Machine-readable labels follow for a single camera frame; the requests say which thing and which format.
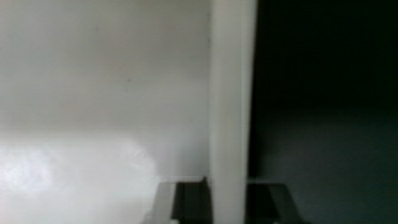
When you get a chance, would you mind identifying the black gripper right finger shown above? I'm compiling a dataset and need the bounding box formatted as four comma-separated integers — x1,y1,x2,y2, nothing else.
244,183,308,224

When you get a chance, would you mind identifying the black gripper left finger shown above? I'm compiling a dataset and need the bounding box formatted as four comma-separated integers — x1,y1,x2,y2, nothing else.
154,179,211,224

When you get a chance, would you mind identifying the white square tabletop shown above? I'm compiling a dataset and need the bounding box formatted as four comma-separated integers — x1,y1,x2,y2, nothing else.
0,0,257,224

